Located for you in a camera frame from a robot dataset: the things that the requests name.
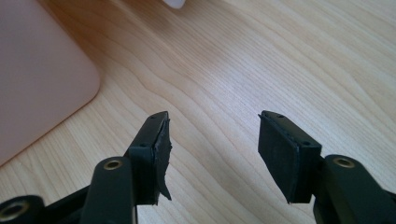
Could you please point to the white object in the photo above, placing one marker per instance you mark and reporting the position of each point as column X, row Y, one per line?
column 175, row 3

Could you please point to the pink mat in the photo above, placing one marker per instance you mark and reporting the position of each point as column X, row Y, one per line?
column 40, row 77

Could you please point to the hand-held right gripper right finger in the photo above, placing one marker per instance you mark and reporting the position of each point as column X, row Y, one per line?
column 286, row 158

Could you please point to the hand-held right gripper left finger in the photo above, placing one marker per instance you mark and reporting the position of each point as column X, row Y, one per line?
column 146, row 155

